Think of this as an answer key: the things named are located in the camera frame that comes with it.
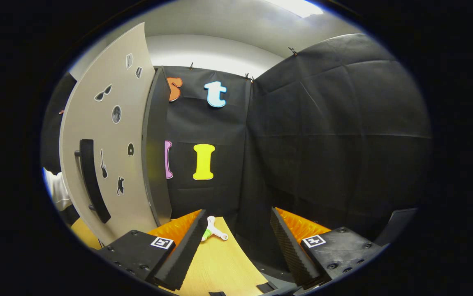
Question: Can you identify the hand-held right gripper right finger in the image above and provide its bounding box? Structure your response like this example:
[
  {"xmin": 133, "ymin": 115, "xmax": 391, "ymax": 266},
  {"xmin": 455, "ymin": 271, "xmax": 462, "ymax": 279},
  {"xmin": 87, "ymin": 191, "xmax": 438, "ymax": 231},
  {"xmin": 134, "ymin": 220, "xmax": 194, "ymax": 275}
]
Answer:
[{"xmin": 269, "ymin": 207, "xmax": 385, "ymax": 289}]

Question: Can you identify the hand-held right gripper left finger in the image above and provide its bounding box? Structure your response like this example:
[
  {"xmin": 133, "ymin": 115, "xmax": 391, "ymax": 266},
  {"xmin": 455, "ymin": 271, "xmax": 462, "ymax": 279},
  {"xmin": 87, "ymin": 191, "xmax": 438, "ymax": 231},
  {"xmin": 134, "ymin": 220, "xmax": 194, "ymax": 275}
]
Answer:
[{"xmin": 97, "ymin": 209, "xmax": 209, "ymax": 291}]

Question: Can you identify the black door handle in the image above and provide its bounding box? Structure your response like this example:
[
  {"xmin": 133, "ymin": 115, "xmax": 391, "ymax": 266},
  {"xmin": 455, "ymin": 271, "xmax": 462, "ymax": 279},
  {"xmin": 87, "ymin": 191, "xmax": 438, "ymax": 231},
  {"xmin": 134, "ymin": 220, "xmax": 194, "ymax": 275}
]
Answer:
[{"xmin": 74, "ymin": 139, "xmax": 111, "ymax": 224}]

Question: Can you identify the grey cabinet door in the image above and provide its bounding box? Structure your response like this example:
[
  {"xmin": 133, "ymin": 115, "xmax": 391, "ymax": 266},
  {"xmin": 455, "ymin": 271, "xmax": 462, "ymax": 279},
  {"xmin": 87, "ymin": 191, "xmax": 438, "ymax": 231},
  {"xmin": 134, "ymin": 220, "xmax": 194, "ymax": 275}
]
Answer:
[{"xmin": 58, "ymin": 22, "xmax": 158, "ymax": 246}]

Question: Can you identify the green plush toy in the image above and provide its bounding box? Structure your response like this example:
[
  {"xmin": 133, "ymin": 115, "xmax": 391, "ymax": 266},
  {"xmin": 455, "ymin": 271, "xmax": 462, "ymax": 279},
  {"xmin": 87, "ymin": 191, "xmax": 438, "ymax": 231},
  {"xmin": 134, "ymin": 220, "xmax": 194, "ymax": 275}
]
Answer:
[{"xmin": 201, "ymin": 215, "xmax": 229, "ymax": 242}]

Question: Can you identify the dark grey chair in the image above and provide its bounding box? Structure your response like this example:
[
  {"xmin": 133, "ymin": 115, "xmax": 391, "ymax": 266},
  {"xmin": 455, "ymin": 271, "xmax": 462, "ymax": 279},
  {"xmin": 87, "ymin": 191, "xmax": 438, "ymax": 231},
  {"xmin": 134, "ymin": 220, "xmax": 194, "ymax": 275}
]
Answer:
[{"xmin": 373, "ymin": 207, "xmax": 419, "ymax": 248}]

